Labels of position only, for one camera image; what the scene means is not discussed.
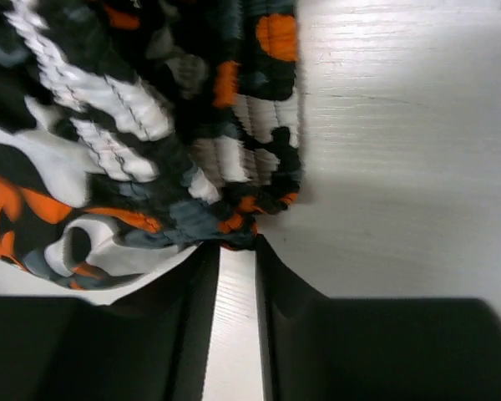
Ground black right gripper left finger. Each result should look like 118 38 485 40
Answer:
0 244 220 400

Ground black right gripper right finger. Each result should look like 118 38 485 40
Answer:
256 236 501 400

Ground orange camouflage shorts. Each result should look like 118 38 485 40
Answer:
0 1 302 290

